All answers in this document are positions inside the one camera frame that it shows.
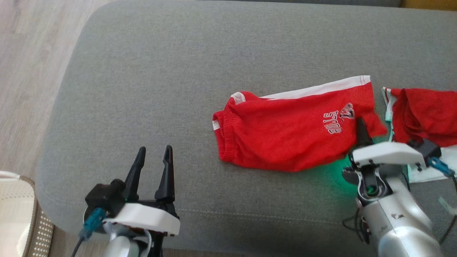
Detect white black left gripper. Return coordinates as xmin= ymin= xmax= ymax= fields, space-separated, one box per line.
xmin=103 ymin=145 xmax=181 ymax=257

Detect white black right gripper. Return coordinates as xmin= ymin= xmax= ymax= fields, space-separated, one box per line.
xmin=343 ymin=117 xmax=427 ymax=206

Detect red white basketball jersey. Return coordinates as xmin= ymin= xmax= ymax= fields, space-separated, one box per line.
xmin=382 ymin=87 xmax=457 ymax=183

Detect red white-striped basketball shorts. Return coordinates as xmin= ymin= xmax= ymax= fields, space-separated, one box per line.
xmin=212 ymin=75 xmax=388 ymax=172

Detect grey sofa seat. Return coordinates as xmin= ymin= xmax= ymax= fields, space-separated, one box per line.
xmin=36 ymin=0 xmax=457 ymax=257

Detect cream perforated laundry basket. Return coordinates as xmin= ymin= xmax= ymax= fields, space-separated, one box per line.
xmin=0 ymin=171 xmax=54 ymax=257

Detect yellow cushion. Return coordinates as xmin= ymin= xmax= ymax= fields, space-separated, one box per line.
xmin=401 ymin=0 xmax=457 ymax=10

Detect left camera cable teal plug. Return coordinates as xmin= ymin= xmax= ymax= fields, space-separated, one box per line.
xmin=71 ymin=208 xmax=107 ymax=257

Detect camera cable teal plug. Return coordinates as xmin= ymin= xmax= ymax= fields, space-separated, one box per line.
xmin=427 ymin=156 xmax=457 ymax=243
xmin=71 ymin=208 xmax=107 ymax=257

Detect right camera cable teal plug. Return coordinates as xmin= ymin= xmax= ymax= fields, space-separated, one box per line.
xmin=427 ymin=156 xmax=457 ymax=243

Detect thin black right gripper cable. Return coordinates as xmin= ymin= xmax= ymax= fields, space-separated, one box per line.
xmin=343 ymin=209 xmax=372 ymax=245

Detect white cable tag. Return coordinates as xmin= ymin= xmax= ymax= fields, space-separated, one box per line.
xmin=437 ymin=196 xmax=457 ymax=216

